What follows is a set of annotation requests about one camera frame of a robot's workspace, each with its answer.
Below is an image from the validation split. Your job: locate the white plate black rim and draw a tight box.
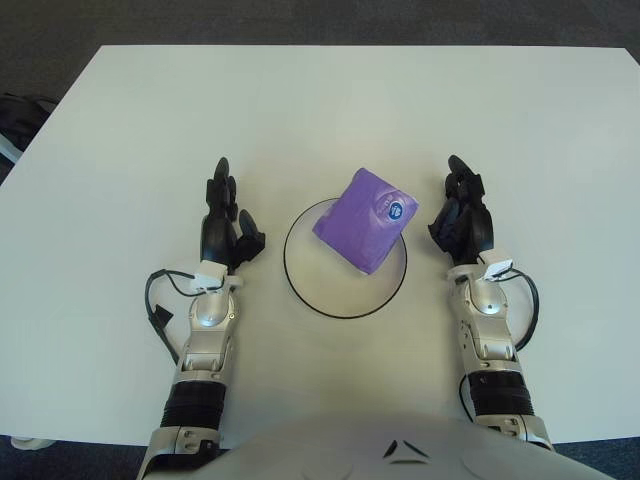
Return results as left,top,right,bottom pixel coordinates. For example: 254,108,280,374
282,197,409,319

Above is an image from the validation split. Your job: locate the white table foot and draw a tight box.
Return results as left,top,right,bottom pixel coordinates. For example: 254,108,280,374
10,435,54,449

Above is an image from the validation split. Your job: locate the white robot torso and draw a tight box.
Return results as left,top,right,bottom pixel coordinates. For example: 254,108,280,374
197,404,606,480

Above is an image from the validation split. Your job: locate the purple tissue paper pack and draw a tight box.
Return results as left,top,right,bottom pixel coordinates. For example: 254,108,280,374
312,167,420,276

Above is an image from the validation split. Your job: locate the white tube frame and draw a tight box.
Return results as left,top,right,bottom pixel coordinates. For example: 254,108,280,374
0,132,22,164

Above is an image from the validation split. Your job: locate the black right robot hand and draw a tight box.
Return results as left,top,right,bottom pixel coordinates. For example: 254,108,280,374
427,154,496,269

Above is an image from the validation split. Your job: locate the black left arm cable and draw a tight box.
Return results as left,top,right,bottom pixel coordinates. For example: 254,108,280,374
144,269,204,366

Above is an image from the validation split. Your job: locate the black bag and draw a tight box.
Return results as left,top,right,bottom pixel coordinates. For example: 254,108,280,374
0,93,59,161

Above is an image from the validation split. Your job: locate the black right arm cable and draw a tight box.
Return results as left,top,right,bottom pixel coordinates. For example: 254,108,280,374
499,264,541,354

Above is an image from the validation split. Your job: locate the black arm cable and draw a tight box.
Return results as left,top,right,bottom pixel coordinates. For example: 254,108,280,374
144,269,204,366
499,264,541,354

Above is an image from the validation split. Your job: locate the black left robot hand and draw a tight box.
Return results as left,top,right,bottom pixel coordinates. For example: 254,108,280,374
199,157,266,275

